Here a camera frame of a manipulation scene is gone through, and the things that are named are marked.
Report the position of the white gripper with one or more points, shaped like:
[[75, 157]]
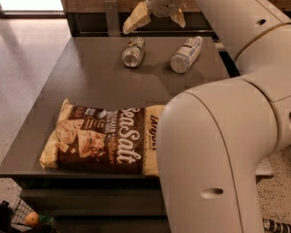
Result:
[[164, 6]]

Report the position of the silver 7up can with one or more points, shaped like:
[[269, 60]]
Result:
[[134, 52]]

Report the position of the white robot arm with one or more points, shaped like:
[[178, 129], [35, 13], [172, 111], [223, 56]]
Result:
[[211, 138]]

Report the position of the white slim can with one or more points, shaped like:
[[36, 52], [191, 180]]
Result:
[[186, 54]]

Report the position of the Sea Salt chips bag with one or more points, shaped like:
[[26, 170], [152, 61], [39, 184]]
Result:
[[97, 140]]

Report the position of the black white striped object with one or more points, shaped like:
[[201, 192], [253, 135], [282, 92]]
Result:
[[272, 226]]

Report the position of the orange fruit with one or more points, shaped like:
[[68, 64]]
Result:
[[32, 219]]

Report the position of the black round container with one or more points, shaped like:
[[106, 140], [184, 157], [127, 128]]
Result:
[[5, 217]]

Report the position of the left metal bracket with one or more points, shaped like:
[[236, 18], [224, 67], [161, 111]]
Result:
[[111, 13]]

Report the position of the black wire basket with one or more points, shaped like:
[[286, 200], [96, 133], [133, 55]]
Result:
[[22, 209]]

